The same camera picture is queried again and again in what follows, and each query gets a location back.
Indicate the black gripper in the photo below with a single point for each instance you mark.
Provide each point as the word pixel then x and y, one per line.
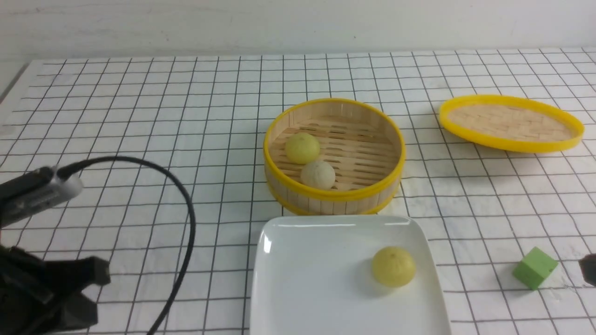
pixel 41 297

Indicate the yellow steamed bun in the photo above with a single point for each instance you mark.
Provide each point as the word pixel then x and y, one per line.
pixel 393 267
pixel 302 148

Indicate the white steamed bun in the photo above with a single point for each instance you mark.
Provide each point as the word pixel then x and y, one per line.
pixel 318 175

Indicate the yellow-rimmed bamboo steamer lid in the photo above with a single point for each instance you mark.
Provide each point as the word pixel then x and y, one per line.
pixel 511 123

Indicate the white square plate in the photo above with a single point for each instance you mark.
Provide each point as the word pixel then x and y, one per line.
pixel 312 276

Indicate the white grid-pattern tablecloth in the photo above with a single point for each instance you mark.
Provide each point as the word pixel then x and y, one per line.
pixel 205 118

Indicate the yellow-rimmed bamboo steamer basket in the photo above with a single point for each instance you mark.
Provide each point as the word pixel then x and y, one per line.
pixel 363 145

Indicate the green cube block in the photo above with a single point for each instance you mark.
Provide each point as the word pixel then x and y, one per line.
pixel 534 268

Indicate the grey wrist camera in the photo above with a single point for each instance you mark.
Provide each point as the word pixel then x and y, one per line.
pixel 34 192

